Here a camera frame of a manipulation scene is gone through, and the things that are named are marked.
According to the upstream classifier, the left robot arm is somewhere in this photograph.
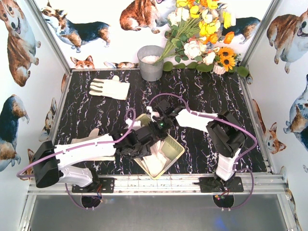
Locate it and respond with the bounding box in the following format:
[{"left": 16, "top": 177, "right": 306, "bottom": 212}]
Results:
[{"left": 32, "top": 120, "right": 159, "bottom": 188}]

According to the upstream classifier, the grey bucket with gravel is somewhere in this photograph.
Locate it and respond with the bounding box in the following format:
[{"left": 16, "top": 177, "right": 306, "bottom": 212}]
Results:
[{"left": 137, "top": 45, "right": 164, "bottom": 82}]

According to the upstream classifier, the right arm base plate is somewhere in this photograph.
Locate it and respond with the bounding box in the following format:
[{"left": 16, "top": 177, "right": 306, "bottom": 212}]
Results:
[{"left": 198, "top": 177, "right": 244, "bottom": 193}]

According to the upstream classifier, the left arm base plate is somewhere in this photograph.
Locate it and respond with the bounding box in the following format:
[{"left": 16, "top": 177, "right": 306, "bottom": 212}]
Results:
[{"left": 72, "top": 178, "right": 115, "bottom": 193}]

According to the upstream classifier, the artificial flower bouquet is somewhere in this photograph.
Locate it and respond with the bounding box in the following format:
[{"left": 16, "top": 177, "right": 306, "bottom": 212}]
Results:
[{"left": 157, "top": 0, "right": 236, "bottom": 63}]

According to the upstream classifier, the white glove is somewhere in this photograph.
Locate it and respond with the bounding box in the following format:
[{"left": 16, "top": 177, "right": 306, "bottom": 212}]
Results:
[
  {"left": 141, "top": 141, "right": 171, "bottom": 177},
  {"left": 71, "top": 128, "right": 115, "bottom": 161},
  {"left": 89, "top": 76, "right": 130, "bottom": 100}
]

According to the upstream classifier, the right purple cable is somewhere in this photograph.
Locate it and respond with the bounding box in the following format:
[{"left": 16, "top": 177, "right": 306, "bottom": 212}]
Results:
[{"left": 148, "top": 93, "right": 258, "bottom": 210}]

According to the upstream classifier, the sunflower pot white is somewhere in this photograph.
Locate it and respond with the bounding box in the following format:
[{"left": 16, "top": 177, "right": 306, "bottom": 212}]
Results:
[{"left": 212, "top": 47, "right": 241, "bottom": 75}]

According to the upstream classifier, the pale green storage basket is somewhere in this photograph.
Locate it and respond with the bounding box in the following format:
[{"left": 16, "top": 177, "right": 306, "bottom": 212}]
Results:
[{"left": 133, "top": 114, "right": 185, "bottom": 180}]

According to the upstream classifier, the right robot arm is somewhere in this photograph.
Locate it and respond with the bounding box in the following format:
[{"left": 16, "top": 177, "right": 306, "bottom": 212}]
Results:
[{"left": 146, "top": 100, "right": 247, "bottom": 181}]

